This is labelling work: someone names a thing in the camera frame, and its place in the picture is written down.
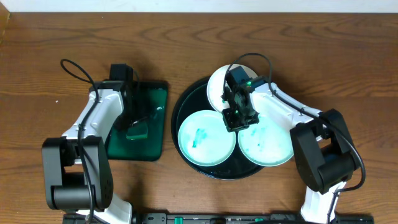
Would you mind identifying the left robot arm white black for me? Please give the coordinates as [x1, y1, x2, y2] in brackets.
[42, 80, 137, 223]

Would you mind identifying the white plate back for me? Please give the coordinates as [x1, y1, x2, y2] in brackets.
[206, 64, 257, 114]

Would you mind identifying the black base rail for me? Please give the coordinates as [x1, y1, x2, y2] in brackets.
[136, 212, 375, 224]

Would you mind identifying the black rectangular soapy water tray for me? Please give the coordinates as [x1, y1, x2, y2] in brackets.
[106, 81, 168, 162]

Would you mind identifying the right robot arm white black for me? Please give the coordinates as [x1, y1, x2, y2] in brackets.
[221, 80, 366, 223]

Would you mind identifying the white plate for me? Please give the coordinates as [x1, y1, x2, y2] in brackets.
[238, 116, 294, 167]
[206, 64, 257, 114]
[177, 110, 236, 167]

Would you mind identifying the round black tray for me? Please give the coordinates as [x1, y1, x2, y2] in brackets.
[171, 77, 263, 180]

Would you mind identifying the green scrub sponge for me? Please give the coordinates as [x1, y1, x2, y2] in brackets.
[126, 121, 148, 141]

